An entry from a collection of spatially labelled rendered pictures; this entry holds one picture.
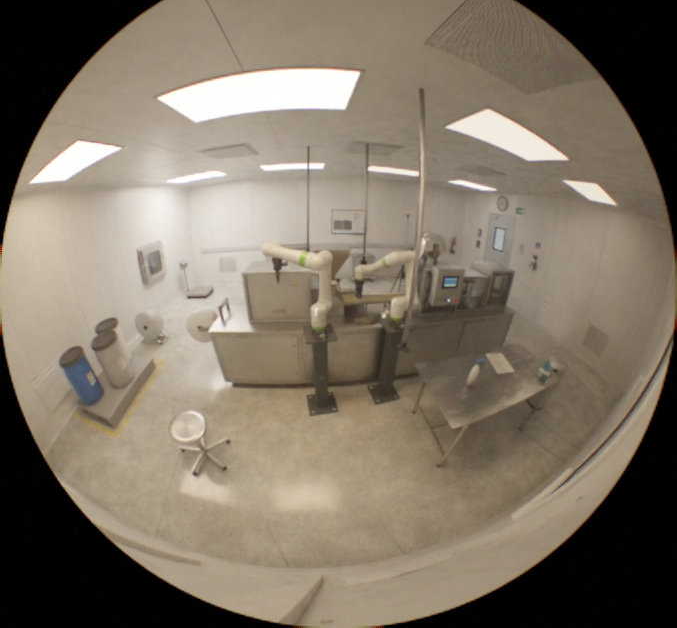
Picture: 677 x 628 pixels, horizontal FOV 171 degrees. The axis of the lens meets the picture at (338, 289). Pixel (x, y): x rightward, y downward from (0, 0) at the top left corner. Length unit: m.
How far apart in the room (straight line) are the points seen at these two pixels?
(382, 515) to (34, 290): 4.14
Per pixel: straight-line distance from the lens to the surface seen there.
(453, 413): 1.71
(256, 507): 2.06
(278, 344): 2.27
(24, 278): 3.51
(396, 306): 1.96
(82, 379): 3.23
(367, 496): 2.03
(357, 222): 6.03
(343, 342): 2.27
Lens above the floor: 1.93
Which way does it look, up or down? 21 degrees down
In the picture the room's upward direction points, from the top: 1 degrees clockwise
